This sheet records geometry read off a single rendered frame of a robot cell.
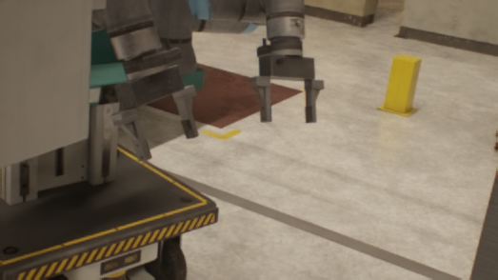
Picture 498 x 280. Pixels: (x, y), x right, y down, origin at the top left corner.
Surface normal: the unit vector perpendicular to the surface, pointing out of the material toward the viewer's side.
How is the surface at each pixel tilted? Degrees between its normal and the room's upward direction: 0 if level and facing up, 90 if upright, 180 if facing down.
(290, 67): 66
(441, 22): 90
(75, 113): 90
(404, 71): 90
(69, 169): 90
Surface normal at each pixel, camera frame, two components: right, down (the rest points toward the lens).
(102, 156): 0.68, 0.33
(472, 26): -0.51, 0.25
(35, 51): 0.86, 0.27
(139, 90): 0.74, -0.09
